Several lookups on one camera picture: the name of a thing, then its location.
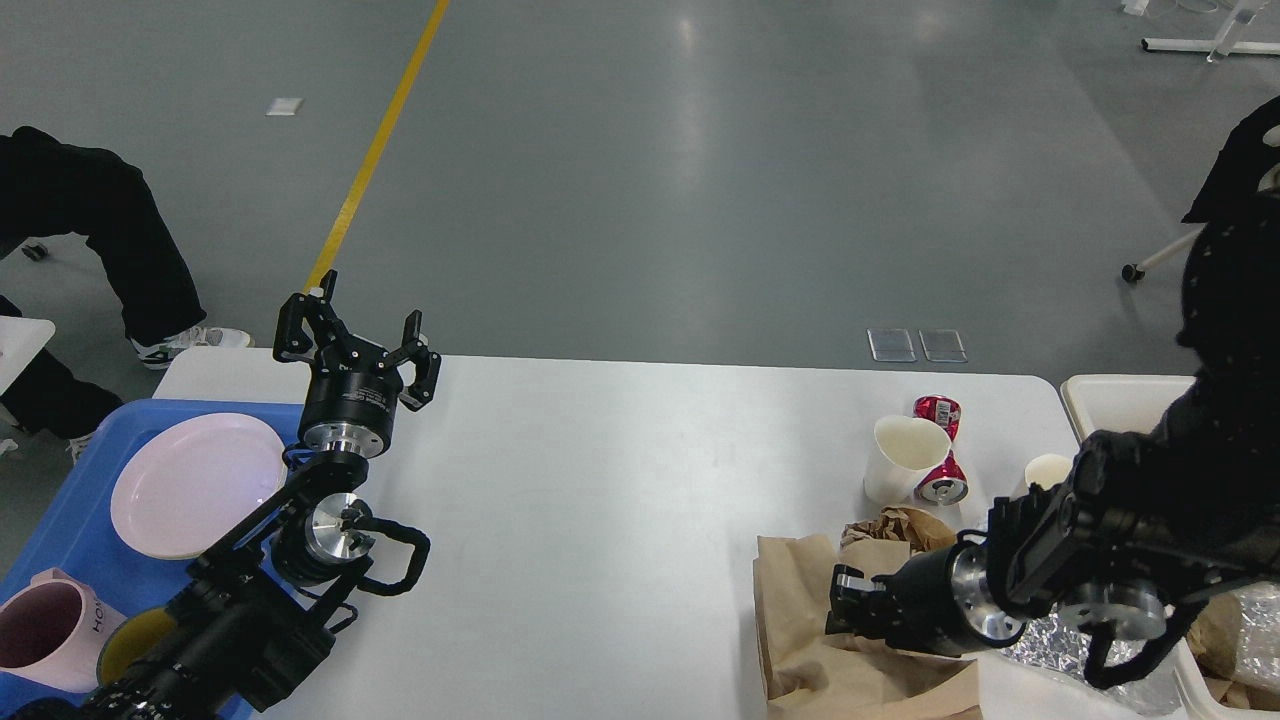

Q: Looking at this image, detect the red snack wrapper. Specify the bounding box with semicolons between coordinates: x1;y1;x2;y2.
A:
913;395;970;506

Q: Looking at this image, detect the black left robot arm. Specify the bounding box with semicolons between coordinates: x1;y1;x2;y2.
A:
13;270;442;719

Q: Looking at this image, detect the dark green mug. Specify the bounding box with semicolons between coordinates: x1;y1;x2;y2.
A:
96;606;178;688

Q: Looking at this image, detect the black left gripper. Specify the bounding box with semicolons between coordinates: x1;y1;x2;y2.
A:
271;269;442;459

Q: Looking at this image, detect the crumpled silver foil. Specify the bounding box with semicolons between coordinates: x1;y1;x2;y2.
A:
1000;615;1183;717

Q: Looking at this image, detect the white paper cup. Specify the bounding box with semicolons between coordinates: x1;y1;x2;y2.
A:
1021;454;1074;493
863;416;952;505

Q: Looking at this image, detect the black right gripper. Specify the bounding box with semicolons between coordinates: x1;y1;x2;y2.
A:
826;543;1025;657

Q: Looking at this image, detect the white chair frame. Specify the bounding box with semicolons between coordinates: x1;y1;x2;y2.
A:
1120;1;1279;284

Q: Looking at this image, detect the pink mug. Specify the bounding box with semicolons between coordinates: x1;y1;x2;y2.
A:
1;568;125;693

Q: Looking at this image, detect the white side table corner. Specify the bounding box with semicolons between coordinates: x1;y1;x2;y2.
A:
1;316;56;393

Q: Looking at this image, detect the pink plastic plate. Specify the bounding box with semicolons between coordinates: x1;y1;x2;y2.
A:
110;413;285;560

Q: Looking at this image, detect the beige plastic bin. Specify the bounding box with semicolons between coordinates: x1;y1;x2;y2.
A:
1060;374;1279;719

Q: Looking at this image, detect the blue plastic tray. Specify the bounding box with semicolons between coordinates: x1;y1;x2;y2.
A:
0;398;311;720

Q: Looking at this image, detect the crumpled brown paper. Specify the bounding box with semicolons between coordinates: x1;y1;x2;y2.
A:
840;505;957;555

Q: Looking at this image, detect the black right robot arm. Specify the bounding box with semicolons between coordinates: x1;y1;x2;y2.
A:
826;190;1279;689

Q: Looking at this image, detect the brown paper bag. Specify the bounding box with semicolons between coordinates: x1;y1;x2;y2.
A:
753;536;982;719

